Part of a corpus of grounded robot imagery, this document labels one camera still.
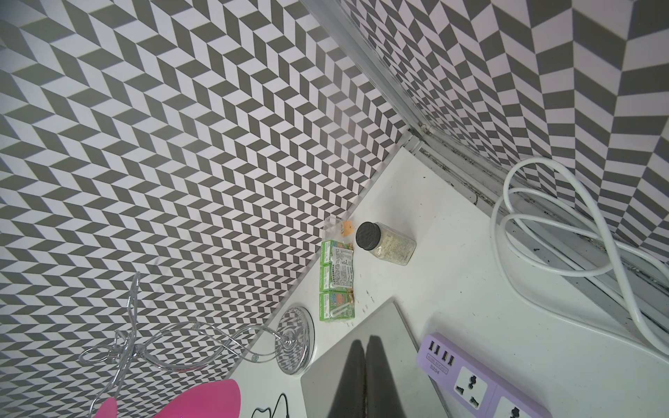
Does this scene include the green snack packet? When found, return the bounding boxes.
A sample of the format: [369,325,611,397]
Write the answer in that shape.
[318,216,355,322]

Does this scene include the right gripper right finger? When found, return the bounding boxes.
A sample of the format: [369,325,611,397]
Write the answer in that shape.
[366,335,406,418]

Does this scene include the grey closed laptop back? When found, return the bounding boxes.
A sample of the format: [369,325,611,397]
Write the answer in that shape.
[301,300,449,417]

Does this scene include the small jar dark lid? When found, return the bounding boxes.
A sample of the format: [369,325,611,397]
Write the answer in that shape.
[355,221,416,266]

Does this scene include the purple power strip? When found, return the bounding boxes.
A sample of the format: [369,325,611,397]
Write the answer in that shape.
[417,333,552,418]

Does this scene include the pink wine glass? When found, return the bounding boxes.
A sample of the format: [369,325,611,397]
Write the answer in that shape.
[93,379,242,418]

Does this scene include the metal glass rack stand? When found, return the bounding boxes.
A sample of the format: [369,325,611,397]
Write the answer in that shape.
[78,273,315,417]

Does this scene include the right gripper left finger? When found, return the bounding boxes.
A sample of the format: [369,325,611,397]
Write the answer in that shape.
[328,340,366,418]

